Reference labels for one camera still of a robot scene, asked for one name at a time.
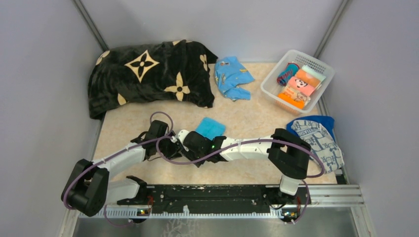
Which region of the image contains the bright blue terry towel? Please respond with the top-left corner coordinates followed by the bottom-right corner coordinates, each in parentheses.
top-left (195, 117), bottom-right (226, 140)

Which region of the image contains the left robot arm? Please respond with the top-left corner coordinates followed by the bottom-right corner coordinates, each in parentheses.
top-left (61, 120), bottom-right (175, 217)

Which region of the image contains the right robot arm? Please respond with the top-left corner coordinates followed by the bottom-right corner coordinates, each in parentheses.
top-left (176, 128), bottom-right (311, 203)

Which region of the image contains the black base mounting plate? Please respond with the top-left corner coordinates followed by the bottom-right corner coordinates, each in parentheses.
top-left (117, 185), bottom-right (311, 214)

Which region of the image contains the black blanket with beige flowers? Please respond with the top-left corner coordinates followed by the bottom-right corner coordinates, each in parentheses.
top-left (87, 39), bottom-right (218, 119)

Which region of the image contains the light blue patterned cloth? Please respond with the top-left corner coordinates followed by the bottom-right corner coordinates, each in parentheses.
top-left (214, 56), bottom-right (255, 101)

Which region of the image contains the orange bear rolled towel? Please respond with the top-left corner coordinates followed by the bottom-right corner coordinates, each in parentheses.
top-left (278, 86), bottom-right (311, 109)

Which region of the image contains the pink panda rolled towel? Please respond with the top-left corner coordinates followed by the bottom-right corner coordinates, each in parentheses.
top-left (287, 76), bottom-right (316, 96)

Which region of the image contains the white plastic basket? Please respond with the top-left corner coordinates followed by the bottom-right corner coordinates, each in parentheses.
top-left (260, 49), bottom-right (335, 115)

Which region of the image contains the striped rolled towel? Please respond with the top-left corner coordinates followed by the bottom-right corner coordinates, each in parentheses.
top-left (277, 62), bottom-right (300, 86)

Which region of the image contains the white blue printed towel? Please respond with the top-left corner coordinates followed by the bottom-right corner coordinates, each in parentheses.
top-left (293, 120), bottom-right (344, 173)

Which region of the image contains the dark blue towel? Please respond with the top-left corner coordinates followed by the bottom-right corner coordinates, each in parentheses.
top-left (286, 115), bottom-right (336, 141)

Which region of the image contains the mint green rolled towel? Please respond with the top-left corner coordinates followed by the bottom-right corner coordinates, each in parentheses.
top-left (302, 65), bottom-right (326, 82)

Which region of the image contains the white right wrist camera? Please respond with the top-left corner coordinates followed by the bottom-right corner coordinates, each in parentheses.
top-left (176, 129), bottom-right (190, 145)

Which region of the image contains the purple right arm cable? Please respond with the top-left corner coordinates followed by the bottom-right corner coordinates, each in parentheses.
top-left (155, 135), bottom-right (326, 225)

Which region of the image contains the aluminium frame rail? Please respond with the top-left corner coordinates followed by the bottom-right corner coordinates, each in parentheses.
top-left (94, 185), bottom-right (364, 220)

